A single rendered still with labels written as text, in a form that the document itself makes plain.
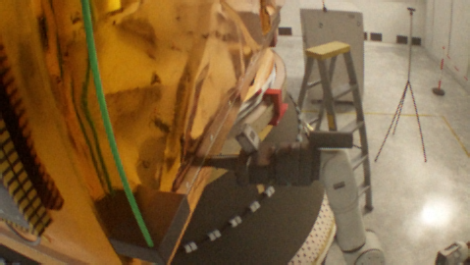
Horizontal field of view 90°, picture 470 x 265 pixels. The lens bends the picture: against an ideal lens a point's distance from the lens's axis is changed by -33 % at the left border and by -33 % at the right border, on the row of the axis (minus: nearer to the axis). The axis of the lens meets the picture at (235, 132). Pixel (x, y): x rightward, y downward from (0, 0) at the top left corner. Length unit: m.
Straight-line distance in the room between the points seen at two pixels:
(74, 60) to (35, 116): 0.07
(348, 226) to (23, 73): 0.65
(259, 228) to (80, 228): 0.74
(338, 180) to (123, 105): 0.43
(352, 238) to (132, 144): 0.52
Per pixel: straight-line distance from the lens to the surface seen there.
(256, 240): 1.03
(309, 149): 0.64
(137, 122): 0.35
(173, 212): 0.37
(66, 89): 0.29
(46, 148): 0.32
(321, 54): 2.21
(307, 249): 1.22
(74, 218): 0.37
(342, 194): 0.64
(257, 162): 0.64
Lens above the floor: 2.17
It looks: 30 degrees down
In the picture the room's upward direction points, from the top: 7 degrees counter-clockwise
